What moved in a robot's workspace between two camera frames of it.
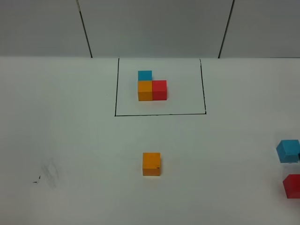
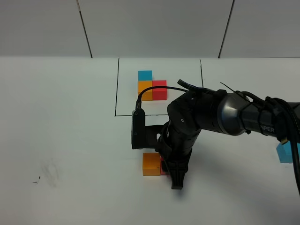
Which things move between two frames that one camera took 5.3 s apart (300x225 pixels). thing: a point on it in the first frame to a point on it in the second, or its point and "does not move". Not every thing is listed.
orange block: [151, 166] does not move
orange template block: [145, 90] does not move
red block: [291, 184] to [164, 169]
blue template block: [145, 75] does not move
